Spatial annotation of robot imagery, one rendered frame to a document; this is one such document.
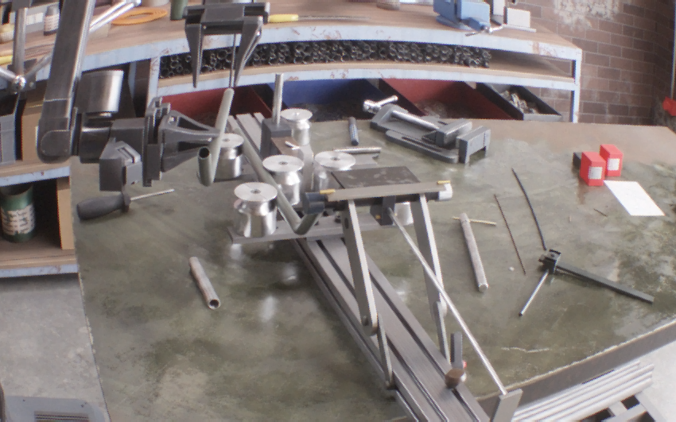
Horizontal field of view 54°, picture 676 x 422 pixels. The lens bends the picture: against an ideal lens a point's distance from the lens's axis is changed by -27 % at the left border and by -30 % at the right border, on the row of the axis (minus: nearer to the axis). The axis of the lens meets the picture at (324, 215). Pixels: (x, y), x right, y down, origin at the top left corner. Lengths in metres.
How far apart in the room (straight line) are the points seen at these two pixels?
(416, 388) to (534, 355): 0.18
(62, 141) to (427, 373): 0.54
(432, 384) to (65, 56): 0.64
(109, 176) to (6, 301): 1.73
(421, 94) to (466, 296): 2.25
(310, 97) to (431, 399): 2.35
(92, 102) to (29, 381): 1.35
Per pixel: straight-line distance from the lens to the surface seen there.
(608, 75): 4.26
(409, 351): 0.89
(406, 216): 1.09
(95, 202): 1.18
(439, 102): 3.24
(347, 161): 1.14
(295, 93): 3.08
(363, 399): 0.86
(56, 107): 1.07
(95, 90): 1.06
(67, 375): 2.29
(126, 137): 1.03
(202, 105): 3.00
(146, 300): 1.00
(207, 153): 0.89
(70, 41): 1.09
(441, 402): 0.81
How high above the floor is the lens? 1.42
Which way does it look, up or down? 27 degrees down
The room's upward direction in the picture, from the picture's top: 4 degrees clockwise
